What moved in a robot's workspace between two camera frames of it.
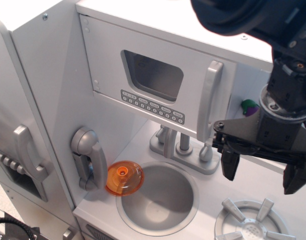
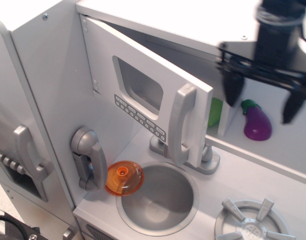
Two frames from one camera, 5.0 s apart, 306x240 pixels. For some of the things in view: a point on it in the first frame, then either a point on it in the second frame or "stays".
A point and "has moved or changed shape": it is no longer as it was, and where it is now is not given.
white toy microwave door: [179, 84] has moved or changed shape
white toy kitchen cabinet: [103, 115] stays
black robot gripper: [281, 130] to [275, 56]
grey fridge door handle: [27, 154] stays
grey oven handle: [68, 235] stays
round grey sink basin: [166, 203] stays
